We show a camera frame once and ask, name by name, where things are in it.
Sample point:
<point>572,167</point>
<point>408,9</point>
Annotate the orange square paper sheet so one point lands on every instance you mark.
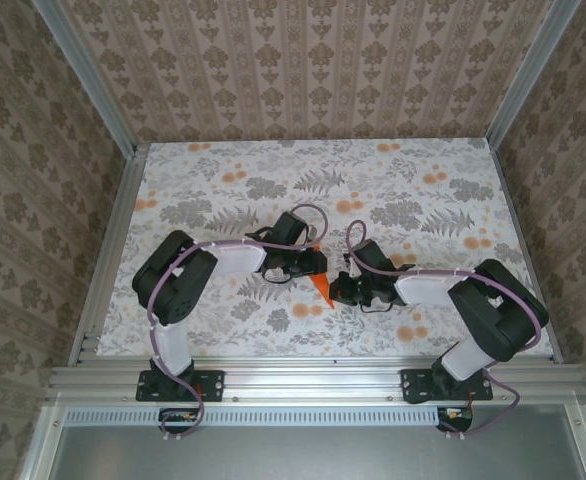
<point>325,292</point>

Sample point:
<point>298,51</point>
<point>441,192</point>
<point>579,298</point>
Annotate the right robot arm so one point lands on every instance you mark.
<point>498,315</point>

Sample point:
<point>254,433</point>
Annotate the floral patterned table cover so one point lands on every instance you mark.
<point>323,340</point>

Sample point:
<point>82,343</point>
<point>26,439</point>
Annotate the grey metal panel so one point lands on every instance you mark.
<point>323,455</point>

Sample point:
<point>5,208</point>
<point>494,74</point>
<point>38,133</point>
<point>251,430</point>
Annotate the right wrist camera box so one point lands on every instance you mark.
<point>355,271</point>

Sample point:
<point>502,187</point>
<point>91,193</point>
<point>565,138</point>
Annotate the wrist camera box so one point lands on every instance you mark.
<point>355,271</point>
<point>311,233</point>

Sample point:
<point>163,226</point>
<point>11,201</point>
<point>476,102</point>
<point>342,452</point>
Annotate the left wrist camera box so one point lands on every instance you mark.
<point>311,233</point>

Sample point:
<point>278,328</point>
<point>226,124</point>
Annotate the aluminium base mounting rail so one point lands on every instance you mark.
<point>313,380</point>

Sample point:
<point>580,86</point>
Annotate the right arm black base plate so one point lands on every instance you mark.
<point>413,387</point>

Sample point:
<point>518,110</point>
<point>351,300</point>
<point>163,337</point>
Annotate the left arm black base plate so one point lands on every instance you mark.
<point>213,385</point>

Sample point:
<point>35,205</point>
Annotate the aluminium table side rail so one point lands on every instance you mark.
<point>520,240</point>
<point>113,240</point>

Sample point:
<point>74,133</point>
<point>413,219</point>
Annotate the aluminium frame upright post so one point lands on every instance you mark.
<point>530,80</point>
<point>88,80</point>

